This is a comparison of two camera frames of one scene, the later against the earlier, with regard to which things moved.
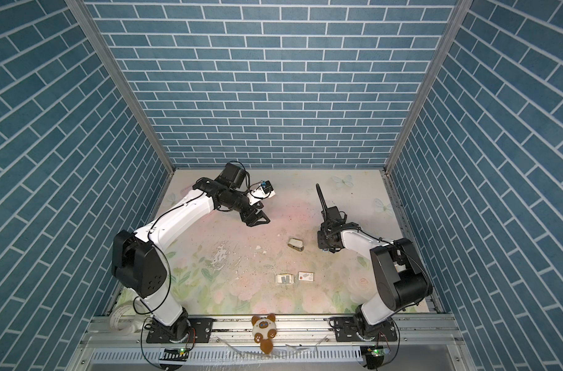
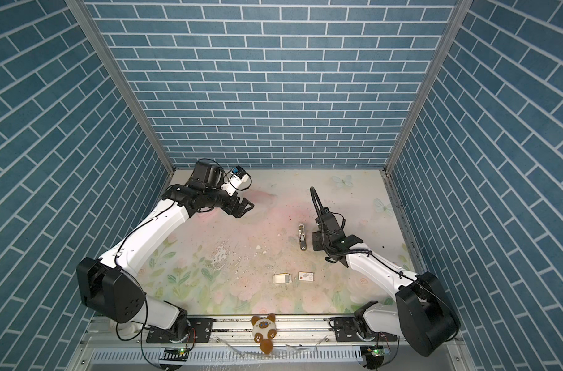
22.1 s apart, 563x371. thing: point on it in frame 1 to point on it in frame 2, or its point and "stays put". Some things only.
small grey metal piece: (296, 244) to (301, 236)
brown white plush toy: (264, 330) stays put
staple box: (304, 276) stays put
